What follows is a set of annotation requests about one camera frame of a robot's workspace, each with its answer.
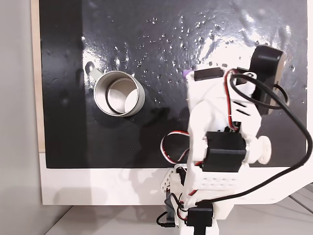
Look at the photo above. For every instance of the pale green steel mug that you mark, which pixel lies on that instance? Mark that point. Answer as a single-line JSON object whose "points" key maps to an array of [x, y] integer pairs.
{"points": [[118, 98]]}

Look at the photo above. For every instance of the purple pen grip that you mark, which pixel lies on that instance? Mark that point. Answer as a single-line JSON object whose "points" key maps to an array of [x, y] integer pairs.
{"points": [[186, 73]]}

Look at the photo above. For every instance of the black table mat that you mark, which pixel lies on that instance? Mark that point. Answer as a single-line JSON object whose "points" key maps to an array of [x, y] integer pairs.
{"points": [[171, 36]]}

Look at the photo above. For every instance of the black camera box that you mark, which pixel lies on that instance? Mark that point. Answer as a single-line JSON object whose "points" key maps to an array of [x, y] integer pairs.
{"points": [[265, 60]]}

